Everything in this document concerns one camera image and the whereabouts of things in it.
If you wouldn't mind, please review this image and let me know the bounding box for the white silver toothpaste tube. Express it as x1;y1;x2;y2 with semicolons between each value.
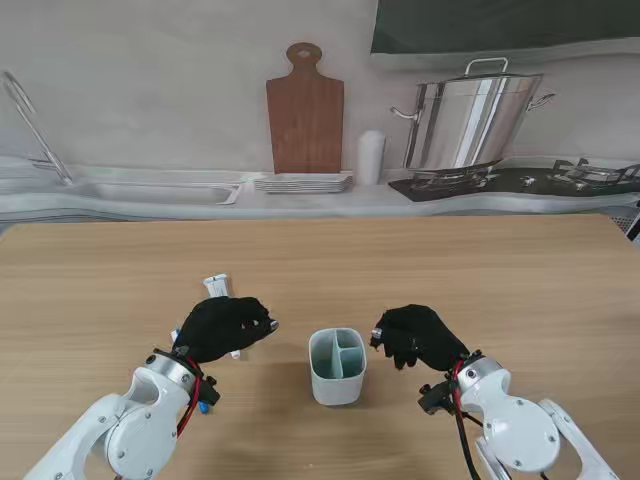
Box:
202;273;242;361

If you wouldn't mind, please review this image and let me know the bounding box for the white cylindrical canister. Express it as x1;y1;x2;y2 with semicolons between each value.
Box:
356;130;387;186

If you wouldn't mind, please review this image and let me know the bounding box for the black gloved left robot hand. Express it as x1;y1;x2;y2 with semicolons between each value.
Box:
172;295;280;365

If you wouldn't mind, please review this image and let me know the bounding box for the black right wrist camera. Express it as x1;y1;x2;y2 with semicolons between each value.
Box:
418;380;459;416

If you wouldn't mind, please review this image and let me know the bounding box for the dark range hood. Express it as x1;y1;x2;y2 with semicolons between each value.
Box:
369;0;640;55

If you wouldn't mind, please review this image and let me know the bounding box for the red black right arm cable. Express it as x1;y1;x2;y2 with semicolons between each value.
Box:
451;363;485;480

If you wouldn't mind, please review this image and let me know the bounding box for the blue toothbrush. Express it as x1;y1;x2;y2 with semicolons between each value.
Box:
169;328;211;416

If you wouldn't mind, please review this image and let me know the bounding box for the chrome arched faucet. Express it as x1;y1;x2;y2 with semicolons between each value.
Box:
0;69;76;186

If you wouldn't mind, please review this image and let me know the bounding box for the large steel stock pot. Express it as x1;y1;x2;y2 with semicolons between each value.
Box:
389;57;557;171

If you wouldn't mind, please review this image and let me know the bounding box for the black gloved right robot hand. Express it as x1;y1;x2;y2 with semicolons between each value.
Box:
369;303;472;372

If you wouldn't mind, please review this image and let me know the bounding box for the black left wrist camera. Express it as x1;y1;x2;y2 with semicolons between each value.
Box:
192;377;222;409

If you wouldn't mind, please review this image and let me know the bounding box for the black gas stove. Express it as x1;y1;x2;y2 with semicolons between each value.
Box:
388;158;640;203

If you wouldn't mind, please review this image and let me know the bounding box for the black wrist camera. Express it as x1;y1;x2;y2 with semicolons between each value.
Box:
192;377;222;409
418;380;459;416

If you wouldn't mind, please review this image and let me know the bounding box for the perforated metal panel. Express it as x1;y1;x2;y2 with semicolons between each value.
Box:
612;199;640;246

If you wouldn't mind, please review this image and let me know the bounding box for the red black left arm cable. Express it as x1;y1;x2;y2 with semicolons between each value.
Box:
175;374;202;440

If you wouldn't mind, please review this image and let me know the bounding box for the white divided toothbrush holder cup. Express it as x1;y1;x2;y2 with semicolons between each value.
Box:
308;327;369;406

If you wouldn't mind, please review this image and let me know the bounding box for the brown wooden cutting board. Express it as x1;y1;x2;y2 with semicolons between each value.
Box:
265;42;345;175

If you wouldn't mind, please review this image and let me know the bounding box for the stack of white plates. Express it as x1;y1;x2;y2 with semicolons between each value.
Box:
253;172;354;195

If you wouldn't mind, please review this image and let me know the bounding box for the red black arm cable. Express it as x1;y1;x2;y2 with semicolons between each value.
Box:
451;363;485;480
175;374;202;440

